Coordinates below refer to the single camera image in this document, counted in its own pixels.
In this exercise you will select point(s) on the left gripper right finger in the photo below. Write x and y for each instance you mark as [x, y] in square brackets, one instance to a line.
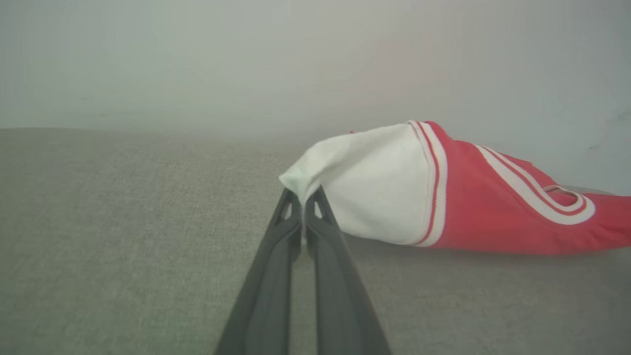
[340, 305]

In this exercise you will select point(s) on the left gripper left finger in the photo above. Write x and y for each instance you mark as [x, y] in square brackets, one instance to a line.
[268, 296]

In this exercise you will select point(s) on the grey fabric sofa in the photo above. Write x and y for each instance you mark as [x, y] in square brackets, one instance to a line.
[123, 246]

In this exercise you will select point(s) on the red and white garment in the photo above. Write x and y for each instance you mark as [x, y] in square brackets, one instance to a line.
[384, 187]

